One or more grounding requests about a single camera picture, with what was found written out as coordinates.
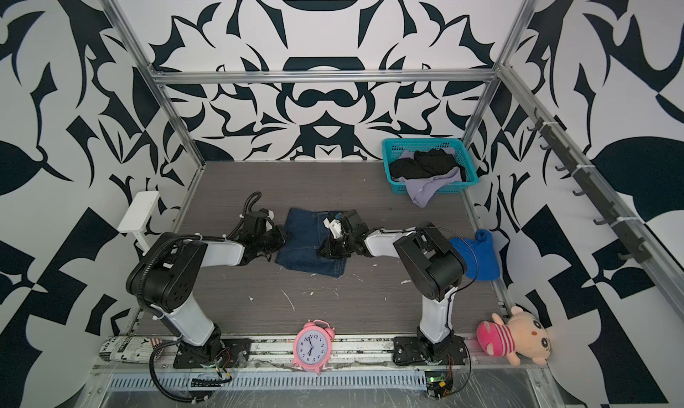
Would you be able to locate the small green circuit board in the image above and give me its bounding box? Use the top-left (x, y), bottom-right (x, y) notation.
top-left (425, 371), bottom-right (454, 399)

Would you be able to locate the teal plastic basket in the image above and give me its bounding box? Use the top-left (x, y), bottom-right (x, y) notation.
top-left (382, 138), bottom-right (479, 194)

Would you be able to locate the pink alarm clock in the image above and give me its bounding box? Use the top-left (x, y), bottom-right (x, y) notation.
top-left (293, 320), bottom-right (335, 374)

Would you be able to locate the dark blue denim skirt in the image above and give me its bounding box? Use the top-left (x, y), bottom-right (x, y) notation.
top-left (275, 208), bottom-right (347, 278)

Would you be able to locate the lavender garment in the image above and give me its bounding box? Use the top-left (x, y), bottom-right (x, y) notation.
top-left (397, 178), bottom-right (456, 208)

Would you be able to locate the bright blue cloth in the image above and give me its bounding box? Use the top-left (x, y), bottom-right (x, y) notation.
top-left (450, 230), bottom-right (501, 282)

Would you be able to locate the black garment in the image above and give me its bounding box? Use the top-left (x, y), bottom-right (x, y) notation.
top-left (388, 148), bottom-right (467, 182)

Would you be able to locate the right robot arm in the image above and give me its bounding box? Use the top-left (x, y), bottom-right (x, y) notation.
top-left (318, 210), bottom-right (467, 366)

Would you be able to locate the white box on stand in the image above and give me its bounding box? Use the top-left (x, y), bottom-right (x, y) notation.
top-left (117, 191), bottom-right (160, 254)

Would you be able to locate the white slotted cable duct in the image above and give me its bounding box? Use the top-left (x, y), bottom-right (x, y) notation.
top-left (103, 370), bottom-right (429, 393)

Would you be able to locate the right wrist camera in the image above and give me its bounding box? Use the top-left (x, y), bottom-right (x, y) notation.
top-left (323, 217), bottom-right (344, 240)

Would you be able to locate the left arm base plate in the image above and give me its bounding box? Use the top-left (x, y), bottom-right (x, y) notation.
top-left (173, 338), bottom-right (253, 370)

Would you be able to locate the black coat hook rail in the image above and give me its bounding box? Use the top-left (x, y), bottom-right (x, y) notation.
top-left (529, 107), bottom-right (654, 264)

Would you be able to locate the pink plush pig toy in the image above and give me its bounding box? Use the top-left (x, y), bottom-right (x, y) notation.
top-left (476, 306), bottom-right (551, 366)

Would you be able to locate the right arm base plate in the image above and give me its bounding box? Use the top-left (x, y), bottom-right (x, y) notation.
top-left (392, 334), bottom-right (468, 366)

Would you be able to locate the black corrugated cable hose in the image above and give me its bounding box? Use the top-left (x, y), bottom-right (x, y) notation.
top-left (135, 191), bottom-right (263, 404)

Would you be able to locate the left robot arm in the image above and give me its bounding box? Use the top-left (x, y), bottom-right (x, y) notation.
top-left (126, 208), bottom-right (289, 365)

